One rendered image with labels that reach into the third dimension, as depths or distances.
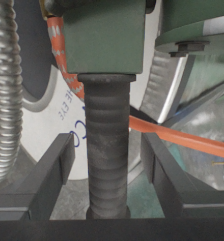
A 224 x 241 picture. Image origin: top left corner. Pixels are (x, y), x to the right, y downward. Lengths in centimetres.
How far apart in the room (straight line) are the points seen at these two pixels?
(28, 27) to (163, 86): 85
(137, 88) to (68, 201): 132
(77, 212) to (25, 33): 130
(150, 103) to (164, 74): 5
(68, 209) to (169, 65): 140
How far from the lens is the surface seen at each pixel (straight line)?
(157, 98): 29
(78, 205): 158
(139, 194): 205
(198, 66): 37
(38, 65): 99
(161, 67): 28
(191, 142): 18
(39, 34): 105
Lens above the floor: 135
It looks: 47 degrees down
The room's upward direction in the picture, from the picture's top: 72 degrees clockwise
